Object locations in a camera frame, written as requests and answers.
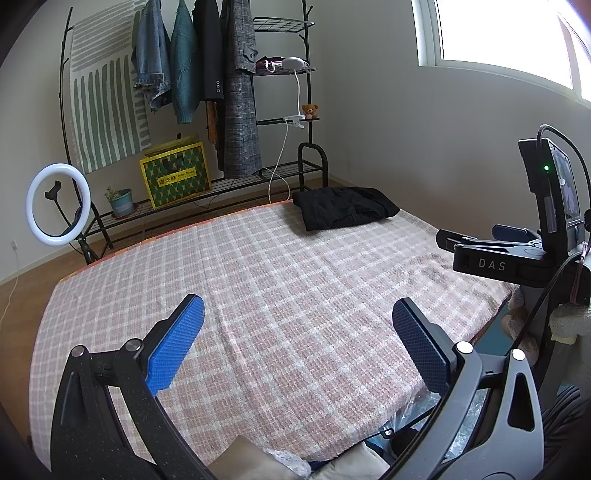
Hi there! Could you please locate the orange scarf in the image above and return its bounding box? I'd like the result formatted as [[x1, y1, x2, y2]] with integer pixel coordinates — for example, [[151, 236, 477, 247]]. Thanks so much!
[[205, 100, 220, 148]]

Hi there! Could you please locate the person's striped grey clothing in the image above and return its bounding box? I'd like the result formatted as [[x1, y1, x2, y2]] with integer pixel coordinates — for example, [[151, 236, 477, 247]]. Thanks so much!
[[540, 385, 591, 462]]

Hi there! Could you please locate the grey plaid coat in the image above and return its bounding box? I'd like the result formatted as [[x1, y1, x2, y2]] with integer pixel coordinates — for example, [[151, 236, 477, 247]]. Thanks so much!
[[217, 0, 263, 178]]

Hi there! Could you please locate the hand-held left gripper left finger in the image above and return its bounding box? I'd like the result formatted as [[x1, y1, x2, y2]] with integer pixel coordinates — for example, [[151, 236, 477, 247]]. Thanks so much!
[[50, 294, 218, 480]]

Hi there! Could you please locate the white ring light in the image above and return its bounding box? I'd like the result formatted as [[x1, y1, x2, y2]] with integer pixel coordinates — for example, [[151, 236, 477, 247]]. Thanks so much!
[[25, 161, 114, 265]]

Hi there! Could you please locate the teal knit sweater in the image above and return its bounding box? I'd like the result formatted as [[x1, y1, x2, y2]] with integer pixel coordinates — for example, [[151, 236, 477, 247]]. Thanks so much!
[[170, 0, 204, 124]]

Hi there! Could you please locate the blue denim jacket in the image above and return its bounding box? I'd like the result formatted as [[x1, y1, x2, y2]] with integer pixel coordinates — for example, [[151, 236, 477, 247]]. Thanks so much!
[[131, 0, 172, 112]]

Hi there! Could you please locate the black metal clothes rack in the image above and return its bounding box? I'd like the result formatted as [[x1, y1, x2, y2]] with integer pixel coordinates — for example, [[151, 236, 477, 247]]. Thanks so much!
[[58, 0, 329, 259]]

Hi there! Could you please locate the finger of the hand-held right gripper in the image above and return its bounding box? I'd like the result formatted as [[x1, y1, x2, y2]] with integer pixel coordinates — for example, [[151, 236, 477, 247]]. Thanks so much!
[[492, 224, 542, 241], [436, 231, 539, 254]]

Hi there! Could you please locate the person's right hand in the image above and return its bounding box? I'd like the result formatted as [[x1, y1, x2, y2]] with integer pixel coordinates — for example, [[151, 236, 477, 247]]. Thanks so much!
[[549, 302, 591, 344]]

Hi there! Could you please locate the window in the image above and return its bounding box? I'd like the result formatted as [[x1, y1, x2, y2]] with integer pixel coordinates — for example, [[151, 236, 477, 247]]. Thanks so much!
[[411, 0, 591, 104]]

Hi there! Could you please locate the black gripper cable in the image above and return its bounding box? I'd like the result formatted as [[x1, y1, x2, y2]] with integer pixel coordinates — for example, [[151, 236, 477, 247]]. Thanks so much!
[[510, 124, 591, 356]]

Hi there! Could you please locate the small potted plant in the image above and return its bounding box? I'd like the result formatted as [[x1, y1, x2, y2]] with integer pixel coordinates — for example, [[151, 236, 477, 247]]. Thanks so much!
[[104, 186, 134, 219]]

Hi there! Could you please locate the beige garment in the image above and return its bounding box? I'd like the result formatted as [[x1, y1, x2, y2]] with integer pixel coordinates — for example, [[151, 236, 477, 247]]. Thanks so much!
[[203, 434, 389, 480]]

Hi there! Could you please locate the pink wrist strap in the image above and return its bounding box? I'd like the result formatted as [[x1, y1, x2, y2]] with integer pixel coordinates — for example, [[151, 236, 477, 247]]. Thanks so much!
[[570, 240, 591, 305]]

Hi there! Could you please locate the yellow green patterned box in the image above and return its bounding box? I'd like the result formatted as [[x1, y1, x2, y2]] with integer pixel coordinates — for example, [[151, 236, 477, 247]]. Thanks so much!
[[140, 142, 212, 210]]

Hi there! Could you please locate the pink plaid blanket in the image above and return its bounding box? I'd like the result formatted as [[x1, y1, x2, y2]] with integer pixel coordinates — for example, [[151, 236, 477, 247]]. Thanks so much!
[[28, 200, 515, 464]]

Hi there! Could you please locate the white lamp cable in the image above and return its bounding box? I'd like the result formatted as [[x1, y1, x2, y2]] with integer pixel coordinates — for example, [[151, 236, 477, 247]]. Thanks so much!
[[268, 127, 296, 204]]

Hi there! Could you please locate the grey striped white cloth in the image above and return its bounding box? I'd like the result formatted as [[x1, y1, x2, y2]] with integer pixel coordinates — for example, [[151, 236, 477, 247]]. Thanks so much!
[[68, 0, 153, 174]]

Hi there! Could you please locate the black blazer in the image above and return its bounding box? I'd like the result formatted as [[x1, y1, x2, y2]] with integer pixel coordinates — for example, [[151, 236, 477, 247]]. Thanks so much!
[[191, 0, 227, 101]]

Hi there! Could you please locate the black sweater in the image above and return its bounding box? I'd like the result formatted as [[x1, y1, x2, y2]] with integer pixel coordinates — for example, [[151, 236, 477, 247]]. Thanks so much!
[[293, 186, 401, 232]]

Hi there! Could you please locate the fuzzy white slipper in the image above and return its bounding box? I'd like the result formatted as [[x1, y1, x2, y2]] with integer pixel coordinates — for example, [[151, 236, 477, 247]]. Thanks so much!
[[501, 286, 541, 365]]

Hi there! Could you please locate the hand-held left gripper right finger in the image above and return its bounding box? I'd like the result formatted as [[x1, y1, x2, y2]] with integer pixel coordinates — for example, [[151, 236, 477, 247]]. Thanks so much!
[[383, 298, 546, 480]]

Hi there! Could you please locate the white clip lamp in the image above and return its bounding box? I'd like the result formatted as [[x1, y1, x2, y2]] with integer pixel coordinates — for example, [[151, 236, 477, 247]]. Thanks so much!
[[281, 56, 311, 130]]

